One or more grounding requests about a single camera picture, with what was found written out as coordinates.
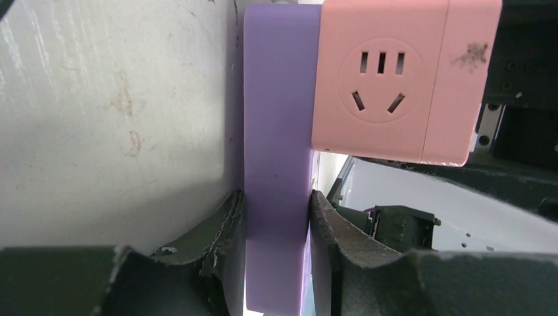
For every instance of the purple power strip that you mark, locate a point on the purple power strip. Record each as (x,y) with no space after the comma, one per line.
(280,50)

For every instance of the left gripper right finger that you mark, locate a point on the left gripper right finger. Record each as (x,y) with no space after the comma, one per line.
(353,274)

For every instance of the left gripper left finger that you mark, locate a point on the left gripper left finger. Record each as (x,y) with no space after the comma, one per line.
(200,273)

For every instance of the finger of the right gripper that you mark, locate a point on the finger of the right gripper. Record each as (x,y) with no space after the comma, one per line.
(528,188)

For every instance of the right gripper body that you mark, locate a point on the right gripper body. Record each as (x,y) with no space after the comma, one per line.
(518,119)

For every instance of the pink cube socket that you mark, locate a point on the pink cube socket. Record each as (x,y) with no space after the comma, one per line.
(402,80)

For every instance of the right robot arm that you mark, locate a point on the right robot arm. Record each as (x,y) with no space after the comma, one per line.
(406,203)

